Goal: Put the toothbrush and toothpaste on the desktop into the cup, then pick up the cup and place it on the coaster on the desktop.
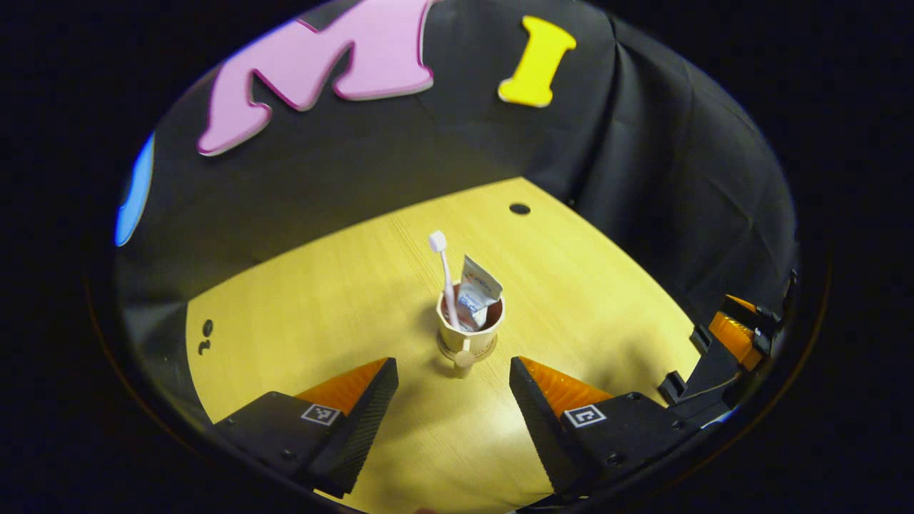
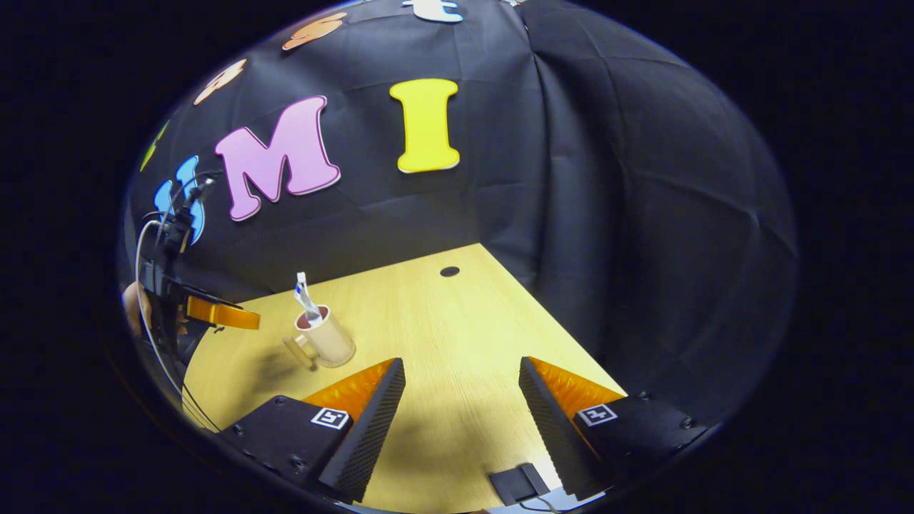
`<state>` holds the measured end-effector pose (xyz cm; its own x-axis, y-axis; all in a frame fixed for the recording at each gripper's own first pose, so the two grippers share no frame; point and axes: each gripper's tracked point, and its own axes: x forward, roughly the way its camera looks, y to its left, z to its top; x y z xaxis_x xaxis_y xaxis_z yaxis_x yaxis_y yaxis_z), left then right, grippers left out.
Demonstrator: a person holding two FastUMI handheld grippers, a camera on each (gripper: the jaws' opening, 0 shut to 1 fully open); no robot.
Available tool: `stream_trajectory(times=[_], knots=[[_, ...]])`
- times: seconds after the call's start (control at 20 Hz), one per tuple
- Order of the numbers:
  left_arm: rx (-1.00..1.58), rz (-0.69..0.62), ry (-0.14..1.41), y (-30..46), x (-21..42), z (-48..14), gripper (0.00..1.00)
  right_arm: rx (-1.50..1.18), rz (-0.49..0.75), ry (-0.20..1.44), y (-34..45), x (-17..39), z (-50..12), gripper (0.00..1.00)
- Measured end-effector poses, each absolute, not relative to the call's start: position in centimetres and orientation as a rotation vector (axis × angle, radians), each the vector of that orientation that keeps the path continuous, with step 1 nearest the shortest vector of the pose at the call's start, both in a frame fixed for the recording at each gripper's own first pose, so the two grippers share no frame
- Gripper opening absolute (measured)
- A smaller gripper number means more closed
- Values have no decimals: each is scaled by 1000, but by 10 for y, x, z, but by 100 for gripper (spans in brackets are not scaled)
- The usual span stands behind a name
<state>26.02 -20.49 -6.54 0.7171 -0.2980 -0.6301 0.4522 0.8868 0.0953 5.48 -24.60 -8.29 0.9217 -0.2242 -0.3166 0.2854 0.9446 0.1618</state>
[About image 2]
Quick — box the black backdrop cloth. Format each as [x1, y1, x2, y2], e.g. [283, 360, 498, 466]
[118, 0, 800, 443]

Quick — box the small black box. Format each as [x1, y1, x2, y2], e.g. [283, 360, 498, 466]
[489, 463, 551, 506]

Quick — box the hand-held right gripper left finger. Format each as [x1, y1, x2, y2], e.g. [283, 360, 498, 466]
[216, 358, 406, 504]

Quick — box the beige cup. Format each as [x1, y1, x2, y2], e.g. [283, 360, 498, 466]
[283, 305, 357, 370]

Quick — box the white toothpaste tube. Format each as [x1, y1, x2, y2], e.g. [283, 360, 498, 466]
[296, 271, 323, 328]

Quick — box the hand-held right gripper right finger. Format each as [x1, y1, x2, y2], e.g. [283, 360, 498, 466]
[518, 356, 715, 502]

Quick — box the wooden desktop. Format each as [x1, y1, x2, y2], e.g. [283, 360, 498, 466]
[182, 243, 629, 513]

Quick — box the white cable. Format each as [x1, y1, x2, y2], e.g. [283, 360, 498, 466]
[134, 218, 188, 422]

